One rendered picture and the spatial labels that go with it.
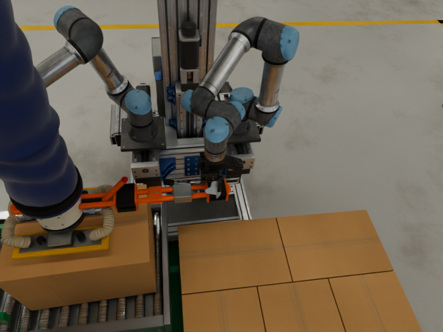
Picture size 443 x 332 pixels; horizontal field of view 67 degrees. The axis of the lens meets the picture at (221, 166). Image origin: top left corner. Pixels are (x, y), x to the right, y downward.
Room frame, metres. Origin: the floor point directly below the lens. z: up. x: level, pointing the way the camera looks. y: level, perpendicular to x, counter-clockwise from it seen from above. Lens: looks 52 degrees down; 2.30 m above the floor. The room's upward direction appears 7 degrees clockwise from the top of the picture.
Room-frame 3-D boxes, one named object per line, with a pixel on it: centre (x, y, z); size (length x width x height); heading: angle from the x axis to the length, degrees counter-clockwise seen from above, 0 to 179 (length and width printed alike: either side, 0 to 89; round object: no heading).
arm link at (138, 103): (1.17, 0.43, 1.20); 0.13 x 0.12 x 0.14; 49
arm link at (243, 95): (1.29, -0.06, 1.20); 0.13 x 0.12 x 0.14; 67
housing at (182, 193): (0.72, 0.14, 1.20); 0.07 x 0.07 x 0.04; 15
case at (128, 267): (0.64, 0.59, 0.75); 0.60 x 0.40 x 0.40; 105
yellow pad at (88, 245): (0.51, 0.57, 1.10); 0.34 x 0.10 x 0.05; 105
